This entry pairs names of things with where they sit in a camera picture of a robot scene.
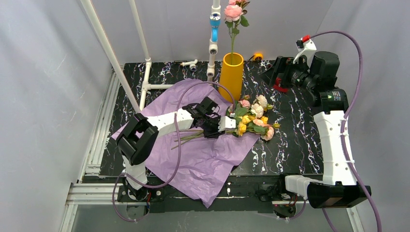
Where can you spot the yellow cylindrical vase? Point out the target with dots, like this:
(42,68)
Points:
(231,76)

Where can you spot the red printed ribbon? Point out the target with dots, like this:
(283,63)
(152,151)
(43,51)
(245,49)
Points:
(277,86)

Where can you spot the blue pipe valve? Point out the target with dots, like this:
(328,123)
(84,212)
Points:
(214,21)

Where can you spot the pink rose flower stem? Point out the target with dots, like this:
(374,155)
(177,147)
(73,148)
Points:
(234,14)

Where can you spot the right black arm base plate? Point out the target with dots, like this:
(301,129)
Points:
(272,193)

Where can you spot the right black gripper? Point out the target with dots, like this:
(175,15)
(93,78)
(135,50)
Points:
(285,71)

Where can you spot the white PVC pipe frame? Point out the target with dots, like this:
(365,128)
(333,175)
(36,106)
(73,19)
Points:
(109,51)

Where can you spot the pink paper flower bouquet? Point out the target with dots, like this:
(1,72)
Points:
(251,117)

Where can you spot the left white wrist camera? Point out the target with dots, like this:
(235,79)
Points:
(226,123)

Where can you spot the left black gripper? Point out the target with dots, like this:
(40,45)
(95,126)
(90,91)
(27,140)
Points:
(211,128)

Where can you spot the purple pink wrapping paper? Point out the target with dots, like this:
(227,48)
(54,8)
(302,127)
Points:
(205,163)

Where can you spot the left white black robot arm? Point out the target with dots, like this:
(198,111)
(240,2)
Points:
(137,139)

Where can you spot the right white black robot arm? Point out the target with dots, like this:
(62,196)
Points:
(339,188)

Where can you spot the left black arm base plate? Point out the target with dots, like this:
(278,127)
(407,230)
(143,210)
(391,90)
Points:
(127,194)

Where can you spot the small white pipe elbow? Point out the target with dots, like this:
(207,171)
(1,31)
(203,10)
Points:
(192,65)

